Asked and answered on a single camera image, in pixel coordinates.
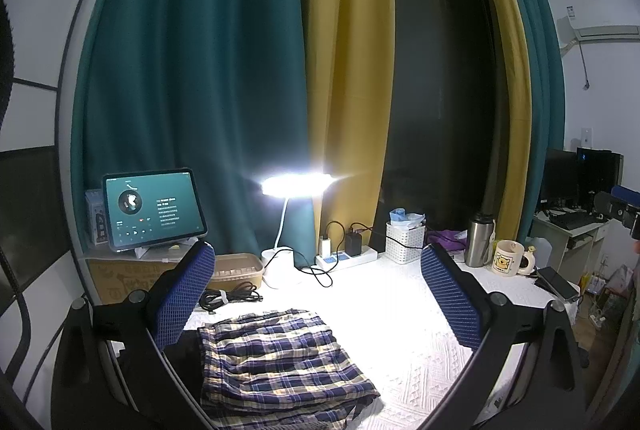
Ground white plastic basket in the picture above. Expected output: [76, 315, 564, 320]
[385, 221, 426, 265]

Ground black smartphone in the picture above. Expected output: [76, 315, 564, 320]
[535, 266, 581, 302]

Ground teal curtain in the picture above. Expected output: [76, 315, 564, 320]
[70, 0, 321, 271]
[482, 0, 566, 251]

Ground black computer tower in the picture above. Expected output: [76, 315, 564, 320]
[576, 147, 623, 198]

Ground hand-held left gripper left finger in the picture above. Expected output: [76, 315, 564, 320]
[50, 240, 217, 430]

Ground white tablet stand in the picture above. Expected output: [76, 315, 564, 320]
[132, 244, 183, 261]

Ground light blue carton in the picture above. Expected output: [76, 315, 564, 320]
[85, 187, 111, 246]

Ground brown takeaway container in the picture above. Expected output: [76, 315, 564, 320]
[205, 253, 264, 292]

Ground steel tumbler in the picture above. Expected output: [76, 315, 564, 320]
[465, 210, 497, 268]

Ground blue yellow plaid pants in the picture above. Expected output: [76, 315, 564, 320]
[197, 307, 383, 430]

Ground black keyboard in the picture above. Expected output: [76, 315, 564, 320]
[550, 213, 601, 231]

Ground black computer monitor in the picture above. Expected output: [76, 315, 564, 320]
[542, 149, 581, 206]

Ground white cartoon mug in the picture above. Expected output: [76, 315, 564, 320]
[489, 239, 538, 277]

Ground purple cloth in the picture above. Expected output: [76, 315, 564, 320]
[425, 230, 468, 253]

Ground white computer desk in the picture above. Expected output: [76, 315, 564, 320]
[531, 207, 623, 281]

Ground dark glass window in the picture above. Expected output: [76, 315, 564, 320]
[380, 0, 506, 261]

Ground coiled black cable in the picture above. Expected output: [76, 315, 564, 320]
[199, 287, 265, 312]

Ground white power strip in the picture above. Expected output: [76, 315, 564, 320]
[315, 247, 379, 270]

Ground white desk lamp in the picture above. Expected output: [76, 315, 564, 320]
[260, 173, 336, 291]

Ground white air conditioner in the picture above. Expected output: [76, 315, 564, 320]
[555, 3, 640, 56]

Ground yellow curtain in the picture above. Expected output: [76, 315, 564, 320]
[457, 0, 533, 251]
[295, 0, 393, 256]

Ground brown cardboard box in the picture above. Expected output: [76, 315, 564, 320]
[84, 255, 173, 306]

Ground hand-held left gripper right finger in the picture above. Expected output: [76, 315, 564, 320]
[420, 241, 591, 430]

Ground black charger cable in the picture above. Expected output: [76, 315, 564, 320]
[349, 223, 388, 241]
[300, 220, 346, 289]

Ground blue face mask pack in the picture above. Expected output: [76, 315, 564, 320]
[389, 207, 426, 228]

